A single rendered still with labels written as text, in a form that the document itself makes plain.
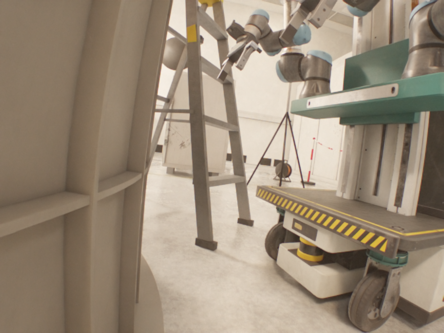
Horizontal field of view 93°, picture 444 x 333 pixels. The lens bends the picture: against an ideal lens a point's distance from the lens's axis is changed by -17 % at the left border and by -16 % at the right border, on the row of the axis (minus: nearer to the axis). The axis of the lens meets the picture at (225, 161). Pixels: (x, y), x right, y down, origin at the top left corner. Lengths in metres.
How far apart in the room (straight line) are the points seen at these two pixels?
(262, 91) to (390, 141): 7.29
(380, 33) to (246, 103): 6.94
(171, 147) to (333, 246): 3.11
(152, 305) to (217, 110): 3.23
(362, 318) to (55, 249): 0.72
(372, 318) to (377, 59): 0.89
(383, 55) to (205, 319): 1.07
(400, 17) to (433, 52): 0.43
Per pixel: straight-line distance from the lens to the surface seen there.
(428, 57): 0.82
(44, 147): 0.23
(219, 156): 3.69
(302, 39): 1.02
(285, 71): 1.24
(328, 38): 9.90
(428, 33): 0.85
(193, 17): 1.48
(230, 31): 1.01
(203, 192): 1.15
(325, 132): 6.47
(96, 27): 0.26
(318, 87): 1.12
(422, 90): 0.77
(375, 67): 1.10
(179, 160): 3.65
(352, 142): 1.14
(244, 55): 0.89
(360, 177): 1.15
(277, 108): 8.30
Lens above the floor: 0.46
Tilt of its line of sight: 3 degrees down
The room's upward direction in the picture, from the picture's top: 7 degrees clockwise
